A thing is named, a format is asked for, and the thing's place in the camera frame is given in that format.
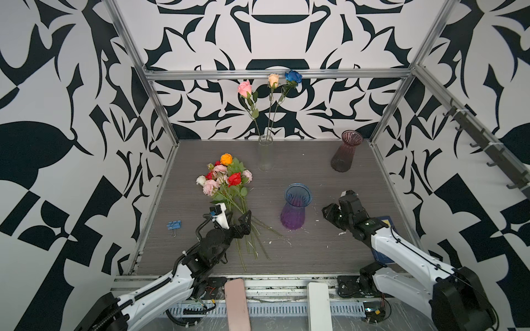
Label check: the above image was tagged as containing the blue book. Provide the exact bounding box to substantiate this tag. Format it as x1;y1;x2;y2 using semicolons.
371;216;396;265

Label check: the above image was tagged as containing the pink pad on rail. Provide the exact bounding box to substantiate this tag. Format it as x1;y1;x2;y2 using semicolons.
224;279;251;331

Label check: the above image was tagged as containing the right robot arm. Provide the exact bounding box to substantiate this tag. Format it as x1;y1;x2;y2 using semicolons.
322;190;500;330

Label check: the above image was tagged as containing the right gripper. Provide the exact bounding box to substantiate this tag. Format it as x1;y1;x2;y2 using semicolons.
321;202;355;232

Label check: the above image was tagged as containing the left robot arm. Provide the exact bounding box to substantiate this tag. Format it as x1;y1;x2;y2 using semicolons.
75;207;252;330

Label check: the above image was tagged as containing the blue rose stem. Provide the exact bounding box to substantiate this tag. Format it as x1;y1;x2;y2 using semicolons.
271;70;302;136

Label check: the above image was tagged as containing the white pad on rail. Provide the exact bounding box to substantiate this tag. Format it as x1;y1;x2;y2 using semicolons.
307;282;333;331

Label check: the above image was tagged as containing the pink spray roses bunch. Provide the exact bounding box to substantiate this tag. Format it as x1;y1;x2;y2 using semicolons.
196;159;261;271

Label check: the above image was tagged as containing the dark pink glass vase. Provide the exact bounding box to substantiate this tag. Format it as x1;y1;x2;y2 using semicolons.
331;130;364;172

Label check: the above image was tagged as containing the red rose stem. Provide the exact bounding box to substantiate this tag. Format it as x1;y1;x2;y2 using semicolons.
226;170;284;238

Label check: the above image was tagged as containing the clear glass vase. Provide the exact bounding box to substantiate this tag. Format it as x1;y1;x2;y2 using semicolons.
258;135;273;171

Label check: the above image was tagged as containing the orange rose stem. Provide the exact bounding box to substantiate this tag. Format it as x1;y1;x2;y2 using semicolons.
219;153;233;167

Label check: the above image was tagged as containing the small circuit board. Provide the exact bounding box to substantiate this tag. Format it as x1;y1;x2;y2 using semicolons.
362;300;392;324

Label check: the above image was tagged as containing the blue binder clip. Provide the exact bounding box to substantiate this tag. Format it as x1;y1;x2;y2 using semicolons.
166;220;182;237

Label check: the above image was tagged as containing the blue purple glass vase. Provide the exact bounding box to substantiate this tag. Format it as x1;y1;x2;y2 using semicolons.
280;183;312;230

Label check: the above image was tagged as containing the cream peach rose stem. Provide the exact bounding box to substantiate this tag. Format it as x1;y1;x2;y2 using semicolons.
266;74;280;139

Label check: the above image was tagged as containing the pink rose stem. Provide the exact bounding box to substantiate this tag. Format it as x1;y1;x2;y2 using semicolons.
237;81;262;138

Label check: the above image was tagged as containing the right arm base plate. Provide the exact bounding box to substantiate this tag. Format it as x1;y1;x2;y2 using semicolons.
337;274;380;299

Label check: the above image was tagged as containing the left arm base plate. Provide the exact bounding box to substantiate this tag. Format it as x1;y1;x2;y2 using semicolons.
189;277;228;300

